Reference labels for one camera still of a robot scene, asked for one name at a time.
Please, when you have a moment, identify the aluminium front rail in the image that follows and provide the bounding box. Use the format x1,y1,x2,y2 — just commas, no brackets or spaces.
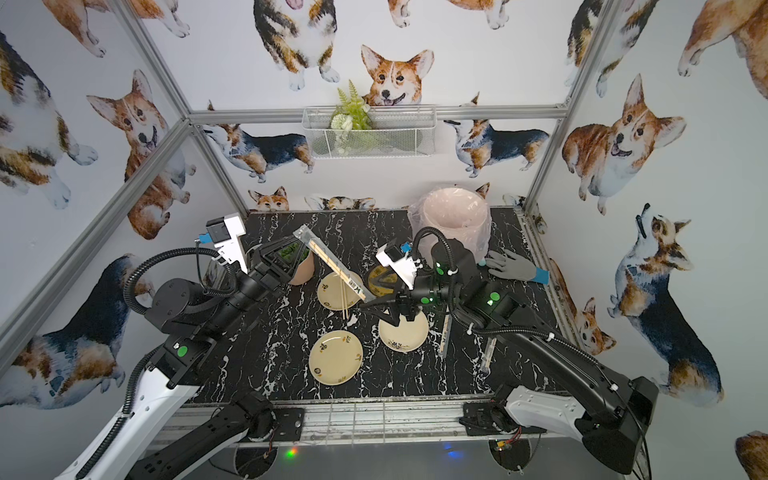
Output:
155,392,637,448

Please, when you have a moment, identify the cream plate chipped right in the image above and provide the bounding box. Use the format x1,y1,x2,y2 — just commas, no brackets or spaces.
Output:
378,312,429,353

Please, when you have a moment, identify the white wire wall basket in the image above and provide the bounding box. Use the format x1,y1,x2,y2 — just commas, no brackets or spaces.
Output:
301,106,437,159

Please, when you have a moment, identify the cream plate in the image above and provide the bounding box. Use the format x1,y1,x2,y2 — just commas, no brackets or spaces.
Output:
317,273,361,311
308,330,363,386

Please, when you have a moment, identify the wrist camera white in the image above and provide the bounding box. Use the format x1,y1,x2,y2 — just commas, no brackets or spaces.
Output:
198,213,248,273
376,241,418,290

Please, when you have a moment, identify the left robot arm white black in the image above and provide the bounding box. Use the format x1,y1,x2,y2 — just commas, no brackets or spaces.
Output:
59,236,307,479

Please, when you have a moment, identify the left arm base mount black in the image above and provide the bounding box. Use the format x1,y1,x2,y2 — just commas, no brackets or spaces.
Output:
235,408,306,443

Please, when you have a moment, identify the white bin with plastic bag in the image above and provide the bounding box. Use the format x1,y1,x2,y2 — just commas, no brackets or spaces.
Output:
407,187,492,264

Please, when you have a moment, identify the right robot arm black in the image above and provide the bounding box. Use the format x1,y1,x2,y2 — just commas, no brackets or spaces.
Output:
363,227,659,479

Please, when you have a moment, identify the cream plate upper left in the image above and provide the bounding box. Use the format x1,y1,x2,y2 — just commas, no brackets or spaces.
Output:
317,273,361,311

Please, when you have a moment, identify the yellow patterned dark-rimmed plate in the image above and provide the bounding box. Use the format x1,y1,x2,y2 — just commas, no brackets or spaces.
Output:
366,265,400,297

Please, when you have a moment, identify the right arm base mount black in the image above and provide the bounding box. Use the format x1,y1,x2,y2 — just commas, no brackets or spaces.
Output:
458,402,546,436

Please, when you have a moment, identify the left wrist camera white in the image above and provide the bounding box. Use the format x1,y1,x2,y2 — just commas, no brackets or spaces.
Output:
198,213,248,273

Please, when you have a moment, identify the tan pot green plant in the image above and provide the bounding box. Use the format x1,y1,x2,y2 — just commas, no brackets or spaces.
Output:
278,239,317,286

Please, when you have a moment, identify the cream plate front left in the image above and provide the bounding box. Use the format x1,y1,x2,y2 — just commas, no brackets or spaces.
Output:
308,330,363,386

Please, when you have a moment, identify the grey glove blue cuff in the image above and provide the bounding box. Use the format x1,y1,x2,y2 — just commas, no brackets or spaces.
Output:
485,249,550,285

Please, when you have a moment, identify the green fern white flower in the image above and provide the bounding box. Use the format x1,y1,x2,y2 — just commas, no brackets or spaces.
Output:
330,81,373,148

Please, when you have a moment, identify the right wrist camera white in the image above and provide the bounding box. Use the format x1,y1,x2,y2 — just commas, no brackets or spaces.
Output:
376,241,418,290

